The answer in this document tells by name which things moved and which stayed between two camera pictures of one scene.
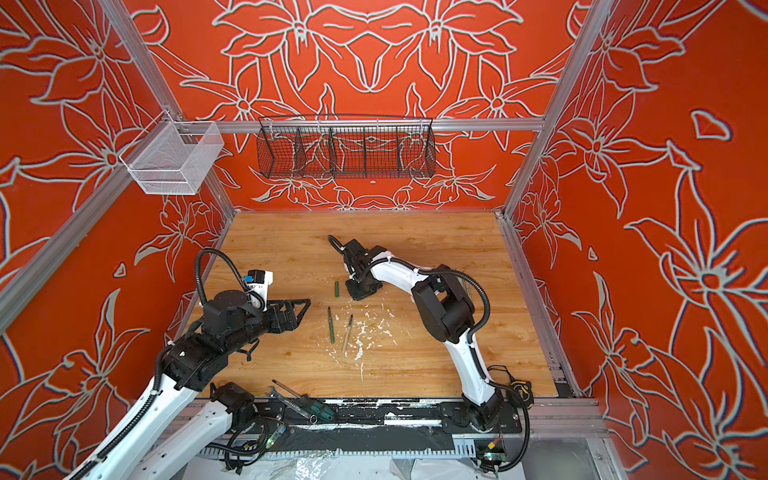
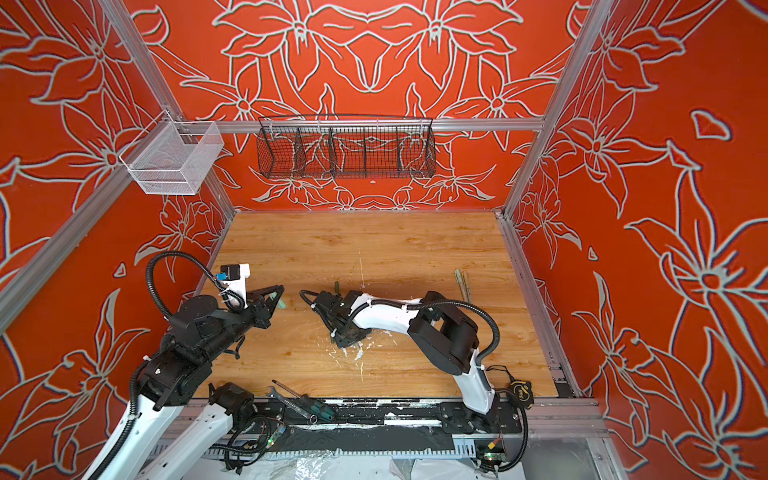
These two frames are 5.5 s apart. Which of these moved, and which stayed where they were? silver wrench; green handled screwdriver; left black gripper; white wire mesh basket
Moved: left black gripper
Stayed: white wire mesh basket; silver wrench; green handled screwdriver
